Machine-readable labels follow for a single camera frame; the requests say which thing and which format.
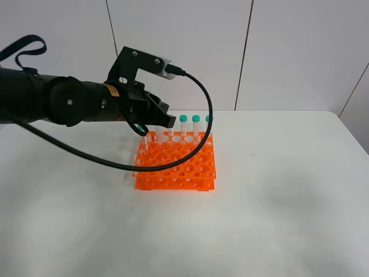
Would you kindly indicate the green-capped test tube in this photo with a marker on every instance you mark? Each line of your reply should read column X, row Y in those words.
column 159, row 135

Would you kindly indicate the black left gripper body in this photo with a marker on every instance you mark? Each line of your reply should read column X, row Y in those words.
column 125, row 104

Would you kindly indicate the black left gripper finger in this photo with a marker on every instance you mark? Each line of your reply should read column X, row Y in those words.
column 155, row 105
column 161, row 119

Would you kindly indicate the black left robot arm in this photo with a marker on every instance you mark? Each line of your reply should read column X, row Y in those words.
column 69, row 101

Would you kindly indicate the second row left tube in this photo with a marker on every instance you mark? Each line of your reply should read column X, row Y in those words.
column 144, row 139

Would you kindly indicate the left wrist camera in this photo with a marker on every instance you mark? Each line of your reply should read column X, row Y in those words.
column 130, row 60

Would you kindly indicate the orange test tube rack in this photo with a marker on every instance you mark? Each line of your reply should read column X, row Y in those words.
column 197, row 173

